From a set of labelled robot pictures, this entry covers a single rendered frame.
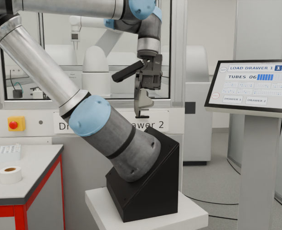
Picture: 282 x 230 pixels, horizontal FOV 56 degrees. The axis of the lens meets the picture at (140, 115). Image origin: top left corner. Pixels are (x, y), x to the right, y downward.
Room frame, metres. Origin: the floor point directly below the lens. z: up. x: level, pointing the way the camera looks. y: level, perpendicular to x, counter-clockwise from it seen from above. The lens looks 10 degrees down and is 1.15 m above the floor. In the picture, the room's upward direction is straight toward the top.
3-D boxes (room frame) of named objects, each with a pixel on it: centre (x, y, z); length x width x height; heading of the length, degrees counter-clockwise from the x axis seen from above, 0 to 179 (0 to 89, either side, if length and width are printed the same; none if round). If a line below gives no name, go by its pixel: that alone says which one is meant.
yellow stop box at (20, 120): (1.33, 0.64, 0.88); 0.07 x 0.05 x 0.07; 94
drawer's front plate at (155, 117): (1.39, -0.01, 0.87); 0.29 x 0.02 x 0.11; 94
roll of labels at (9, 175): (0.89, 0.46, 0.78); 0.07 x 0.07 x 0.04
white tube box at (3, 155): (1.15, 0.59, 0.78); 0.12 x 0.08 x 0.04; 22
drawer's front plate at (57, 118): (1.37, 0.31, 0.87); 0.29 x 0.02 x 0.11; 94
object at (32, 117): (1.86, 0.31, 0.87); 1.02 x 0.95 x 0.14; 94
